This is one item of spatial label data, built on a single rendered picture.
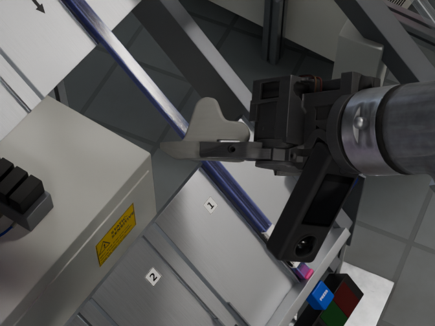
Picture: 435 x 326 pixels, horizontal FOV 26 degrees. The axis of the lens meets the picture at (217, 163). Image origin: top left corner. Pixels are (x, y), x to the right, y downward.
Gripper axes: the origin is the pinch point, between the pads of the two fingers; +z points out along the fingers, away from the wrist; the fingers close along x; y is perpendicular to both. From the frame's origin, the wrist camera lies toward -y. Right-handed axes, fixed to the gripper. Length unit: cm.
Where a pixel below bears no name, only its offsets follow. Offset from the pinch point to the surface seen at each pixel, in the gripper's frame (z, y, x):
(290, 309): 5.2, -14.8, -16.6
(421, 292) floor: 50, -13, -95
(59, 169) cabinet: 43.8, 1.3, -6.0
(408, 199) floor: 59, 7, -100
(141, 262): 9.1, -10.7, 2.1
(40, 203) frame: 39.0, -4.1, -1.0
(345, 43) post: 8.9, 19.5, -26.5
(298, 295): 5.3, -13.1, -17.8
